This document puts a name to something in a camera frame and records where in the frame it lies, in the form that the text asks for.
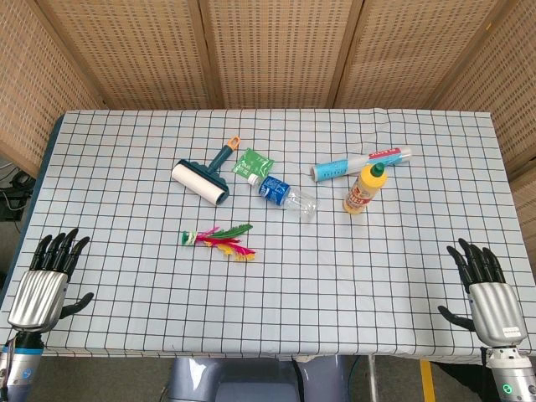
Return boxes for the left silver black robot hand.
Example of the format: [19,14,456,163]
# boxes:
[7,228,95,334]

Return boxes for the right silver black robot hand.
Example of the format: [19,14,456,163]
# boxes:
[437,238,528,348]

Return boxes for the colourful feather shuttlecock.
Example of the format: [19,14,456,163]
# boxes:
[180,224,257,263]

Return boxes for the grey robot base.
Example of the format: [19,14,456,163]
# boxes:
[167,356,348,402]

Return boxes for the yellow green-cap detergent bottle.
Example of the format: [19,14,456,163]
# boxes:
[343,162,389,215]

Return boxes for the blue white wrap roll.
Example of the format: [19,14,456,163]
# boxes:
[310,145,413,184]

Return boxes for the teal lint roller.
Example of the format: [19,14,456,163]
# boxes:
[171,135,241,208]

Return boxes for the checked white tablecloth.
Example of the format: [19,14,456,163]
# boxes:
[0,108,536,365]

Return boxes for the clear blue-label water bottle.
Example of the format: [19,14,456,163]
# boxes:
[246,173,319,222]

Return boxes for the green snack packet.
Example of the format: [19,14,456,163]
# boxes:
[231,147,276,180]

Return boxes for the woven bamboo folding screen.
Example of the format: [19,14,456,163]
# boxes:
[0,0,536,273]

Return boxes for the black floor cables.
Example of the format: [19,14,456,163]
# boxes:
[0,161,37,229]

